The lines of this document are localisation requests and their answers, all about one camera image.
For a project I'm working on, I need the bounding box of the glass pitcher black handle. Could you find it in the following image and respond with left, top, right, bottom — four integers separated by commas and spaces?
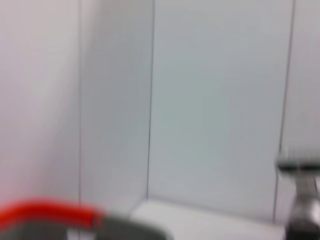
274, 144, 320, 240

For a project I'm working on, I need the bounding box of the grey perforated storage bin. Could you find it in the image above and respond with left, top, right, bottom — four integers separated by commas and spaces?
0, 214, 175, 240

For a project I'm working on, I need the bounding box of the orange bin handle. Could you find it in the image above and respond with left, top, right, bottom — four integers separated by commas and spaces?
0, 196, 107, 230

